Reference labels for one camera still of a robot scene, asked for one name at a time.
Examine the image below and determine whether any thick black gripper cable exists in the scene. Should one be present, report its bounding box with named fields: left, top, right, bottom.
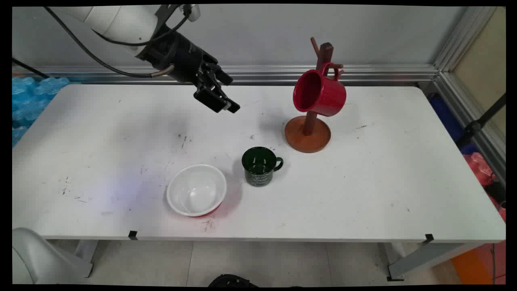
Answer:
left=44, top=6, right=175, bottom=78

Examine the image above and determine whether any small black floor object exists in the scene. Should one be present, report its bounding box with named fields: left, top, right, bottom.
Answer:
left=484, top=182, right=506, bottom=207

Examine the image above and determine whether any brown wooden mug tree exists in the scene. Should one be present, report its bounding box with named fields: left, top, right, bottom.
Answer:
left=284, top=37, right=345, bottom=154

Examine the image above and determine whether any slanted aluminium frame rail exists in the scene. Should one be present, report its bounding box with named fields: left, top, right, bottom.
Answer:
left=420, top=72, right=506, bottom=186

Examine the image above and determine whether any blue bubble wrap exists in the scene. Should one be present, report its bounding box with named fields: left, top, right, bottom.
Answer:
left=12, top=77, right=81, bottom=148

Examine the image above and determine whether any red plastic bag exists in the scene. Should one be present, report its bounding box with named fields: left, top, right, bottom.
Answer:
left=462, top=153, right=506, bottom=221

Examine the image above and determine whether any orange floor mat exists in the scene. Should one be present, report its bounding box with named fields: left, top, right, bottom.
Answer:
left=450, top=240, right=506, bottom=285

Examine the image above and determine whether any white bowl with red outside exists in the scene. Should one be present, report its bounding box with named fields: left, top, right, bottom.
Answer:
left=166, top=164, right=227, bottom=217

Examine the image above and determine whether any blue box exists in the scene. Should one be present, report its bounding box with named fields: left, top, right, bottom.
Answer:
left=428, top=95, right=478, bottom=155

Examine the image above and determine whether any grey table leg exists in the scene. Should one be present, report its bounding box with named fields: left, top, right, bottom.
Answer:
left=48, top=240, right=100, bottom=278
left=378, top=242, right=483, bottom=282

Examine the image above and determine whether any red enamel mug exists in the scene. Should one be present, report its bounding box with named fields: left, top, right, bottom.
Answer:
left=293, top=62, right=347, bottom=118

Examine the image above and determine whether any black wall cable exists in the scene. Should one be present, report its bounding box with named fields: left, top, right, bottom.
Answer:
left=12, top=58, right=50, bottom=78

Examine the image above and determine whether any black round floor object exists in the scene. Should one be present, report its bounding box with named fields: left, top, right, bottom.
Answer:
left=208, top=274, right=259, bottom=287

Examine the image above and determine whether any thin black hanging cable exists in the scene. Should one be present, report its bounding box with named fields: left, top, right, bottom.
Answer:
left=490, top=244, right=498, bottom=285

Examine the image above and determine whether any thin black camera cable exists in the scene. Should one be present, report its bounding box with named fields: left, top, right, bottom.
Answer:
left=94, top=8, right=193, bottom=46

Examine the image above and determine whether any dark green enamel mug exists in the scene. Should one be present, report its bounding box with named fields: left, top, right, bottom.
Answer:
left=242, top=147, right=284, bottom=187

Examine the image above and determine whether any upright aluminium frame post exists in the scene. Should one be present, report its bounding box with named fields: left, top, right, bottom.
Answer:
left=434, top=6, right=497, bottom=74

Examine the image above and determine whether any horizontal aluminium frame rail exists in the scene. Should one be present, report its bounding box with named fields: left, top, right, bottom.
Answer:
left=12, top=65, right=439, bottom=85

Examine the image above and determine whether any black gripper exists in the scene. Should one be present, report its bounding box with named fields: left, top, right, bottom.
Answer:
left=139, top=27, right=241, bottom=114

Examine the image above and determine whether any black tripod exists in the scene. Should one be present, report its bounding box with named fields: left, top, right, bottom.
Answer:
left=456, top=93, right=506, bottom=148

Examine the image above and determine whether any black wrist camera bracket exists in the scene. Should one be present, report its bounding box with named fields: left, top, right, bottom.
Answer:
left=155, top=5, right=201, bottom=24

